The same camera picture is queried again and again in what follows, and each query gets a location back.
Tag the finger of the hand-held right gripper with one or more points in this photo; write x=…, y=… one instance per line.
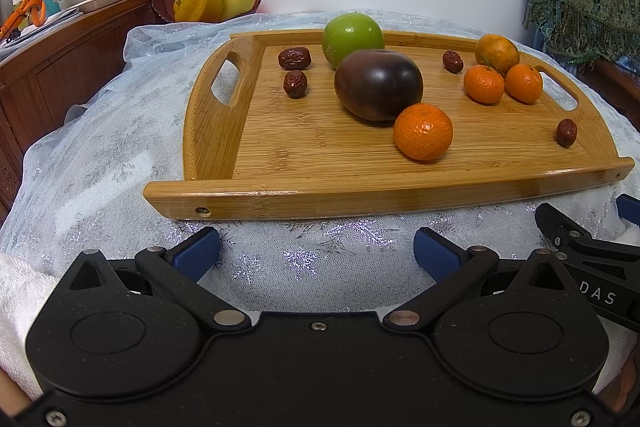
x=560, y=229
x=630, y=209

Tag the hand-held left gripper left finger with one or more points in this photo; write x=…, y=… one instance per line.
x=197, y=253

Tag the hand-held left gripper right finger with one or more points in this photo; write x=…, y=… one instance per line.
x=436, y=253

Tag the red date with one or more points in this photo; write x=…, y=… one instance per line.
x=294, y=58
x=567, y=133
x=295, y=84
x=452, y=62

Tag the large orange tangerine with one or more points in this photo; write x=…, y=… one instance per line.
x=423, y=132

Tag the small orange tangerine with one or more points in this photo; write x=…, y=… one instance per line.
x=483, y=84
x=523, y=83

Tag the wooden tray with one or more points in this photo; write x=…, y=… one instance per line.
x=310, y=147

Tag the dark purple round fruit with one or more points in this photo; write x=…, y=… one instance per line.
x=375, y=82

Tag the yellowish tangerine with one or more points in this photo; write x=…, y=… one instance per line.
x=496, y=52

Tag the green apple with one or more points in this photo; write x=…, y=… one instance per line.
x=350, y=34

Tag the person's left forearm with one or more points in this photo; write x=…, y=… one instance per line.
x=10, y=394

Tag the dark wooden side table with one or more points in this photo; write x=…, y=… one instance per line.
x=620, y=82

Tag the white towel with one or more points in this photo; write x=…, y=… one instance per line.
x=25, y=297

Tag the brown wooden cabinet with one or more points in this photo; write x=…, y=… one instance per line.
x=65, y=57

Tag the small yellow fruit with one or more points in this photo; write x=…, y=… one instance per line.
x=180, y=2

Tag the stack of papers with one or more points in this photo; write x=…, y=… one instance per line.
x=30, y=34

